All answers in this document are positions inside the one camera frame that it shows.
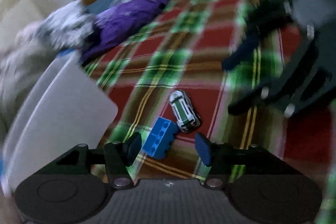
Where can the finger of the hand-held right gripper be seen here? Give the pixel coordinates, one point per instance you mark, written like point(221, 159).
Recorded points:
point(242, 52)
point(252, 102)

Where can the white plastic container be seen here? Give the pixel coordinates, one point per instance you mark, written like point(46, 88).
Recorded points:
point(60, 113)

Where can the grey floral blanket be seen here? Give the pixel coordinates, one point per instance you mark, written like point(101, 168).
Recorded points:
point(68, 24)

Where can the beige grey quilt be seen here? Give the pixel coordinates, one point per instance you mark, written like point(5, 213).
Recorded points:
point(23, 64)

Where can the blue toy brick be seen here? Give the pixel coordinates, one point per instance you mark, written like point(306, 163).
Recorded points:
point(158, 138)

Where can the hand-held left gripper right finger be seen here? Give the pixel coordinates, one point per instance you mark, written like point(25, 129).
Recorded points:
point(203, 150)

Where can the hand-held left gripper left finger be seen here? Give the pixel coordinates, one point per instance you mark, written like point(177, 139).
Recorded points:
point(135, 146)

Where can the white green toy car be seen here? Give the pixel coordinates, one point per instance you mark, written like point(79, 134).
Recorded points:
point(183, 109)

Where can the red green plaid bed sheet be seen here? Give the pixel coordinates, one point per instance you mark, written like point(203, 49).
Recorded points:
point(204, 74)

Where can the purple cloth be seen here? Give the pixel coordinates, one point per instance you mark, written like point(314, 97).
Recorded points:
point(123, 22)

